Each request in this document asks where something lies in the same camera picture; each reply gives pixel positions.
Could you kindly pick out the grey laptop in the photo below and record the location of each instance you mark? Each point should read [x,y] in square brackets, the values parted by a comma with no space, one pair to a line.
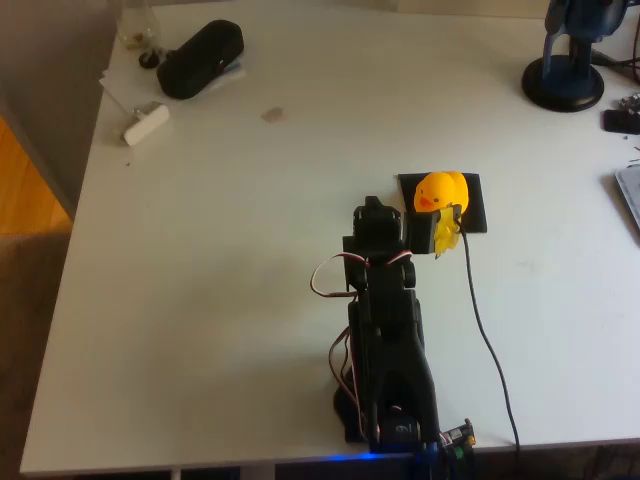
[631,192]

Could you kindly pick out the small black device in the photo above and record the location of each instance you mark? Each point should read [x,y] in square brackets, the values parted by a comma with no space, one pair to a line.
[620,121]

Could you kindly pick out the black glasses case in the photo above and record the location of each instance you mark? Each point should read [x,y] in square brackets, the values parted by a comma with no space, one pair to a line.
[200,60]

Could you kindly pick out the black square mat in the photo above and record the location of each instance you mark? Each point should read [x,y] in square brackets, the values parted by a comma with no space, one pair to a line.
[477,200]

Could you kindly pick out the blue table clamp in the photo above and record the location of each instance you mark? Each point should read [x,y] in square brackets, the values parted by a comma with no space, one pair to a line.
[431,450]

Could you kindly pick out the blue stand on black base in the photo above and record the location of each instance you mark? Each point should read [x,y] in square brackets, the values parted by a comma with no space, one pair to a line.
[562,85]

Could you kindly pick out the white paper sheets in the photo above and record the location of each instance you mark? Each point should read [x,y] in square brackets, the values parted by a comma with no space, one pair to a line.
[125,87]

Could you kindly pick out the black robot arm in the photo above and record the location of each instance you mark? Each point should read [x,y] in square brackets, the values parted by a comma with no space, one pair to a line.
[395,350]

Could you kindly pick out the white charger block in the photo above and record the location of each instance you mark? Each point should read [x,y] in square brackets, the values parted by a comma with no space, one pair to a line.
[147,125]

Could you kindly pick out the black bottle cap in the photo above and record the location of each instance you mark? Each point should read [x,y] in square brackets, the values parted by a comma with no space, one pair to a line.
[149,60]

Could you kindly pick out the small circuit board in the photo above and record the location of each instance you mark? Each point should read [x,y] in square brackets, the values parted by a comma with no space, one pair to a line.
[631,102]

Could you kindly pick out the motor controller board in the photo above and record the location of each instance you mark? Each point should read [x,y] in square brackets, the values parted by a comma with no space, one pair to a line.
[457,437]

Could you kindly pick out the yellow rubber duck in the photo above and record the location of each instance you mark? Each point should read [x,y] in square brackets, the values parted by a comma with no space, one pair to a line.
[440,190]

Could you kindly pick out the camera with yellow tape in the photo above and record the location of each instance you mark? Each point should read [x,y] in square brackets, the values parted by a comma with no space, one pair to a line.
[425,232]

